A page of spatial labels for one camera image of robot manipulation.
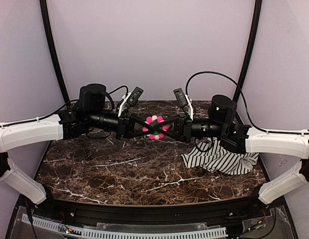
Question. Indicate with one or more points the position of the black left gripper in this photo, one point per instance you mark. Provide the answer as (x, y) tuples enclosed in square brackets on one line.
[(122, 125)]

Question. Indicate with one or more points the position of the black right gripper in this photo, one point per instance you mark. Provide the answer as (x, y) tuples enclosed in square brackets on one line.
[(185, 126)]

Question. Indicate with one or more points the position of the black white striped garment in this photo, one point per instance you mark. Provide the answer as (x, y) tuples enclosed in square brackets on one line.
[(212, 157)]

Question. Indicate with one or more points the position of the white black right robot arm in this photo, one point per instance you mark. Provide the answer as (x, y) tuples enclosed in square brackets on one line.
[(238, 138)]

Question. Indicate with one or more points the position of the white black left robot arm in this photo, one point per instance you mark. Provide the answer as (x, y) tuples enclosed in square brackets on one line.
[(93, 109)]

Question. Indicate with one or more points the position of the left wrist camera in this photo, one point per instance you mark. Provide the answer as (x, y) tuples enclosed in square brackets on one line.
[(130, 100)]

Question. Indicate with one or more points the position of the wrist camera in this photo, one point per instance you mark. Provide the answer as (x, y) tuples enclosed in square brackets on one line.
[(184, 102), (130, 100)]

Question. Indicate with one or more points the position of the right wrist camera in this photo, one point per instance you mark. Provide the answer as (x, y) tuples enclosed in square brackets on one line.
[(184, 102)]

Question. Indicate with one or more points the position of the black front frame rail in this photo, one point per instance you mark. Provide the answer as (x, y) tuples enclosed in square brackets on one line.
[(220, 212)]

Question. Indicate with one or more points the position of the white slotted cable duct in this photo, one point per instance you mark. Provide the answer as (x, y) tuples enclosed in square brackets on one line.
[(119, 231)]

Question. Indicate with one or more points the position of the black right frame post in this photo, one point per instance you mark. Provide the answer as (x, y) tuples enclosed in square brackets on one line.
[(249, 48)]

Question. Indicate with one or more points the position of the black frame post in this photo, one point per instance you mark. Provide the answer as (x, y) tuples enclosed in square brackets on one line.
[(52, 49), (249, 48)]

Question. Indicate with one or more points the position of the black left frame post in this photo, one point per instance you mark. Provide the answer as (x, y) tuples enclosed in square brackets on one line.
[(52, 49)]

